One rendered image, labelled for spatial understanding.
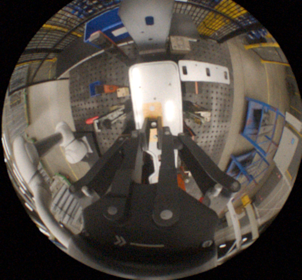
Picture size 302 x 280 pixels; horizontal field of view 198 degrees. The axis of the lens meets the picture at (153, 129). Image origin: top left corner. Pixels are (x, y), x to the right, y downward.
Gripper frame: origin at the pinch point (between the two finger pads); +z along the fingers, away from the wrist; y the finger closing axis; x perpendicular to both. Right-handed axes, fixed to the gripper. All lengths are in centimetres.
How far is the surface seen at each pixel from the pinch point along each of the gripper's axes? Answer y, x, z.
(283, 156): 761, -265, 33
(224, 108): 61, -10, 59
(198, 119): 15.9, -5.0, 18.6
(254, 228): 519, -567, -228
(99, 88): -14.7, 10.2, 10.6
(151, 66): 0.4, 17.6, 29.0
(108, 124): -12.4, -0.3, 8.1
